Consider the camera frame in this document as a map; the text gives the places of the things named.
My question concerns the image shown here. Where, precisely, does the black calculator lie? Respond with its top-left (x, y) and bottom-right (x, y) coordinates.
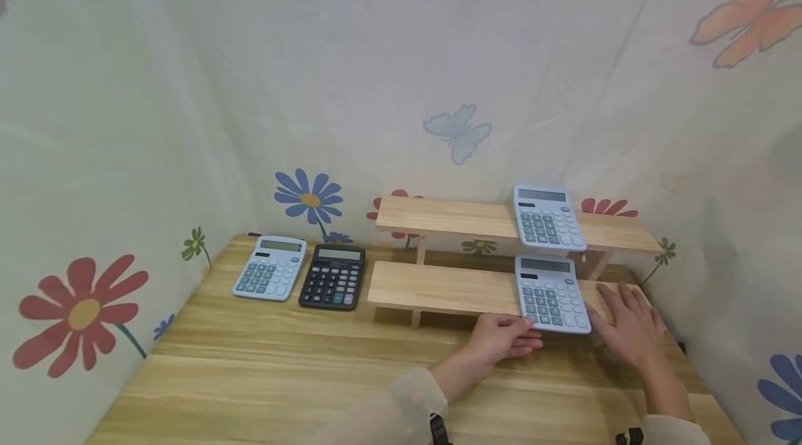
top-left (298, 244), bottom-right (367, 311)

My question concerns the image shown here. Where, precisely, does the person's right hand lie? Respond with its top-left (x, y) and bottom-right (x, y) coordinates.
top-left (585, 282), bottom-right (667, 371)

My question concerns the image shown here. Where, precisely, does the wooden two-tier shelf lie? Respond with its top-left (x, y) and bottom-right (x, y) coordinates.
top-left (366, 194), bottom-right (665, 329)

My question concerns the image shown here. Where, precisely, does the person's left hand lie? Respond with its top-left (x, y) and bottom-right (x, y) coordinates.
top-left (466, 313), bottom-right (545, 373)

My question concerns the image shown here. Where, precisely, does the person's left forearm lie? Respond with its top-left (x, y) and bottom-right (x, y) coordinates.
top-left (307, 344), bottom-right (487, 445)

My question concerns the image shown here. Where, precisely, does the light blue calculator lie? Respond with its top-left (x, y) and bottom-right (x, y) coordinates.
top-left (512, 185), bottom-right (588, 253)
top-left (231, 235), bottom-right (308, 302)
top-left (514, 254), bottom-right (592, 335)

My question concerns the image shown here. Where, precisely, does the person's right forearm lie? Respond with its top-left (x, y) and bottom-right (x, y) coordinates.
top-left (634, 354), bottom-right (714, 445)

